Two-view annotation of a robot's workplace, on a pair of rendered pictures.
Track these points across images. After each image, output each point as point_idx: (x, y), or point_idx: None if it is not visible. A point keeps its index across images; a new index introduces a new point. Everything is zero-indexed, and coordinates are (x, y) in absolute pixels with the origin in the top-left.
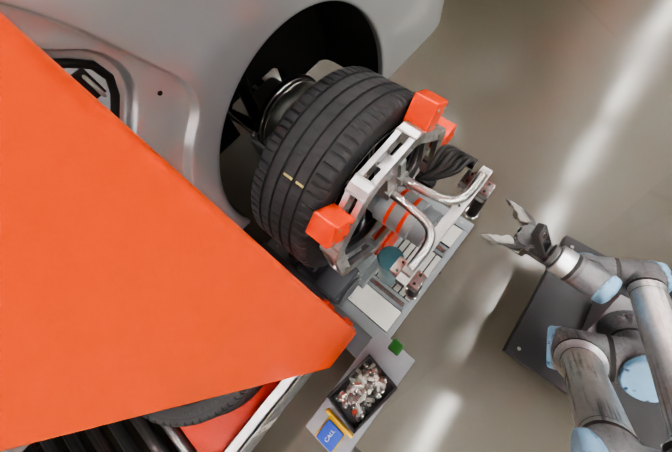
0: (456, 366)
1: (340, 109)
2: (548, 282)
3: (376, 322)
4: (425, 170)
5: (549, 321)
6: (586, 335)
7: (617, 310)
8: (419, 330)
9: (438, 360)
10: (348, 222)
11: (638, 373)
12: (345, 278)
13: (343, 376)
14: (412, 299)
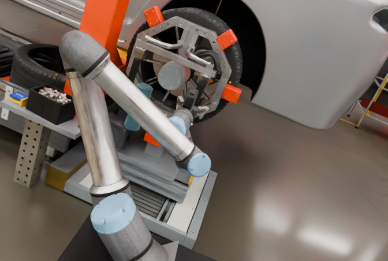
0: (57, 237)
1: (206, 12)
2: (166, 242)
3: (84, 178)
4: (208, 104)
5: None
6: (132, 197)
7: None
8: (83, 213)
9: (60, 225)
10: (158, 16)
11: (115, 197)
12: (118, 122)
13: None
14: None
